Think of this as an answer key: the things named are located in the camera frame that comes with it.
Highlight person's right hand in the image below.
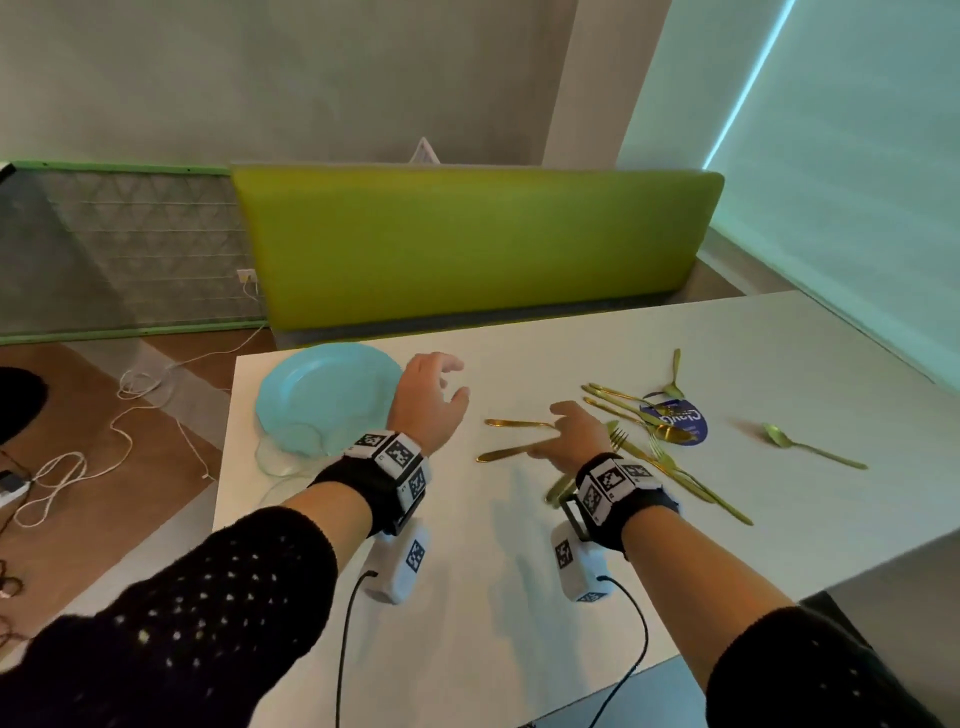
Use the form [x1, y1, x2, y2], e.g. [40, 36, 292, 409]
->
[524, 399, 618, 481]

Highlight person's left hand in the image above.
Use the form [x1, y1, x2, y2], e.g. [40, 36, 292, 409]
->
[386, 350, 472, 455]

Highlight blue plate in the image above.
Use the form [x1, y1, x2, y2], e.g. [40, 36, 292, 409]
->
[254, 343, 406, 457]

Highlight person's right forearm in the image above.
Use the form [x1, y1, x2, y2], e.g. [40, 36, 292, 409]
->
[620, 506, 943, 728]

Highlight person's left forearm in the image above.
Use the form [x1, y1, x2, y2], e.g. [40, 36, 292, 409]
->
[0, 479, 376, 728]

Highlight round purple sticker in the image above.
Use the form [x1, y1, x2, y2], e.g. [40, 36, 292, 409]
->
[639, 399, 709, 446]

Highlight green upholstered bench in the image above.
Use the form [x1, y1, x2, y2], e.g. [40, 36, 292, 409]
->
[230, 164, 725, 352]

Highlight white table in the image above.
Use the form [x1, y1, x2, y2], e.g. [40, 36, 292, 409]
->
[212, 290, 960, 728]

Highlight pale window blind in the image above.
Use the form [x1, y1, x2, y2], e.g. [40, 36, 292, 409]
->
[704, 0, 960, 385]

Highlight black round object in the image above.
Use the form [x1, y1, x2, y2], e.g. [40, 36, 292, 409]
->
[0, 367, 48, 444]

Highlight black wrist strap with markers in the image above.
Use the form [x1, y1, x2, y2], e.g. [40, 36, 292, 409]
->
[563, 453, 682, 560]
[308, 431, 434, 538]

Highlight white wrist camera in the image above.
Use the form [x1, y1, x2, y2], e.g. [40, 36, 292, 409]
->
[549, 521, 613, 604]
[362, 521, 433, 606]

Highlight black camera cable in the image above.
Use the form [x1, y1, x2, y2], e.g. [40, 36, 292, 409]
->
[333, 569, 380, 728]
[517, 575, 650, 728]

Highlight white floor cable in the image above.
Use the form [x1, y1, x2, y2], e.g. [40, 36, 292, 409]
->
[14, 322, 268, 528]

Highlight wire mesh panel green frame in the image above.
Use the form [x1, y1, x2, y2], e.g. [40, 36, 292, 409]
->
[0, 158, 268, 346]

